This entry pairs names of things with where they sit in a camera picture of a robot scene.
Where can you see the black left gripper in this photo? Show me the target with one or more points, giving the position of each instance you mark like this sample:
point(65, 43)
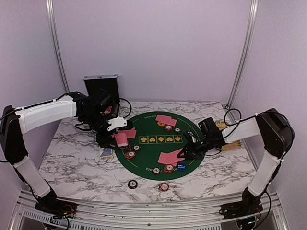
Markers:
point(103, 140)

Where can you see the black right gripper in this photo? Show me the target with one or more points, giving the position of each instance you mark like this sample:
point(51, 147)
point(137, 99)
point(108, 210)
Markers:
point(191, 153)

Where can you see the red playing card deck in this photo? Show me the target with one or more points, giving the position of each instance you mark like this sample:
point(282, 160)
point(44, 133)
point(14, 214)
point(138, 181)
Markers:
point(121, 139)

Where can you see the black red triangular dealer button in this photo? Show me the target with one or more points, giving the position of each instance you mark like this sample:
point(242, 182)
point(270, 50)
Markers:
point(128, 148)

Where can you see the blue small blind button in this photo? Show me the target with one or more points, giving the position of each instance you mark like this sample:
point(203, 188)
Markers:
point(181, 167)

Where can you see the red card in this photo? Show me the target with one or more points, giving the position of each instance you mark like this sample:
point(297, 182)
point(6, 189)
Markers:
point(165, 158)
point(176, 152)
point(124, 130)
point(131, 134)
point(171, 122)
point(163, 118)

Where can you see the orange round big blind button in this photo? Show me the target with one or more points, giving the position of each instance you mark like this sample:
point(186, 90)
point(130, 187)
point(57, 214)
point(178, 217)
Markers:
point(160, 124)

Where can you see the red beige 5 chip stack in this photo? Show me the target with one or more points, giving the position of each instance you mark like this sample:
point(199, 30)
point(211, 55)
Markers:
point(163, 187)

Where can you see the black orange 100 chip stack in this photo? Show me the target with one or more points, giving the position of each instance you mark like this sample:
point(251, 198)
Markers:
point(132, 184)

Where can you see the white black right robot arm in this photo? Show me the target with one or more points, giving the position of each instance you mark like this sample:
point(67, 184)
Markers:
point(271, 126)

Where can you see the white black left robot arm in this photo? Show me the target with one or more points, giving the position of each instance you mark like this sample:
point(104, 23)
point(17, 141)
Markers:
point(16, 123)

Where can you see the blue gold card box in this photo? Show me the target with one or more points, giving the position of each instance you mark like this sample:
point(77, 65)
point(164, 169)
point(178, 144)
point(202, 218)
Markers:
point(105, 153)

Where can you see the woven bamboo tray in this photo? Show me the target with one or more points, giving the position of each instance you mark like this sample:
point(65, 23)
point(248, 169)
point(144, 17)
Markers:
point(235, 145)

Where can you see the round green poker mat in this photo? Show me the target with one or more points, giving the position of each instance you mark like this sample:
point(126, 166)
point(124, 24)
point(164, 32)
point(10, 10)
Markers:
point(153, 140)

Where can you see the aluminium poker chip case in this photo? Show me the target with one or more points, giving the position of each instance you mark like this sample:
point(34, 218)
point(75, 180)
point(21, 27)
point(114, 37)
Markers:
point(106, 82)

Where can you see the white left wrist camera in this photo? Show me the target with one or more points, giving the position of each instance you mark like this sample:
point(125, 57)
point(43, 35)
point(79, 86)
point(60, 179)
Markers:
point(116, 123)

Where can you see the front aluminium rail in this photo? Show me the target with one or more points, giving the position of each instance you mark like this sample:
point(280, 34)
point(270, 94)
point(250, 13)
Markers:
point(199, 214)

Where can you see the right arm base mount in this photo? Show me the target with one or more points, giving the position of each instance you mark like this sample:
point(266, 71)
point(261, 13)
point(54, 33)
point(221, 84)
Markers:
point(236, 209)

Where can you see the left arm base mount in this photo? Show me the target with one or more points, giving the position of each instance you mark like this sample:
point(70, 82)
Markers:
point(58, 208)

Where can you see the left aluminium frame post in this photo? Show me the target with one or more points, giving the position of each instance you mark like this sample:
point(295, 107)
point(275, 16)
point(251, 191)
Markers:
point(56, 45)

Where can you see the aluminium frame post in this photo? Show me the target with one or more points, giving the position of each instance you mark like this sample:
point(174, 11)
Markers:
point(245, 50)
point(56, 45)

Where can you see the right aluminium frame post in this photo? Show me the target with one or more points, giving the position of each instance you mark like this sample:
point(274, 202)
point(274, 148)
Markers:
point(245, 50)

